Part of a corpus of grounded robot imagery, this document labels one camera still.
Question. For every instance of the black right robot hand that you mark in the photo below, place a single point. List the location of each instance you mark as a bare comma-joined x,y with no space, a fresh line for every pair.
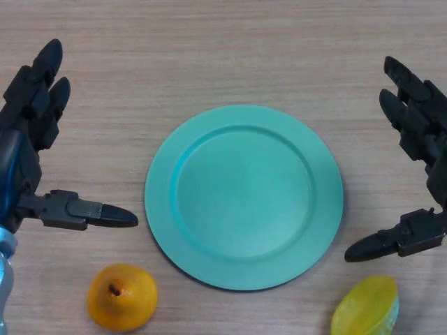
424,115

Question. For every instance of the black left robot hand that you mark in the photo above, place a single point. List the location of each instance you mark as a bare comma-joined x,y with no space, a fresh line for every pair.
24,157

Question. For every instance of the yellow starfruit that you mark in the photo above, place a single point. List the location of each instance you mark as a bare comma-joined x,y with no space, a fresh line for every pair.
366,307

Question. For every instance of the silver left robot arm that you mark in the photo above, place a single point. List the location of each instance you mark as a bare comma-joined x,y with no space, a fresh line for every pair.
5,279

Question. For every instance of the teal green round plate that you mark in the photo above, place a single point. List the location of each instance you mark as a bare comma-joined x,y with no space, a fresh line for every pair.
244,199

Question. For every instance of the orange yellow pear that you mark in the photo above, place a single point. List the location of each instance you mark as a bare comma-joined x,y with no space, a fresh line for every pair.
129,303

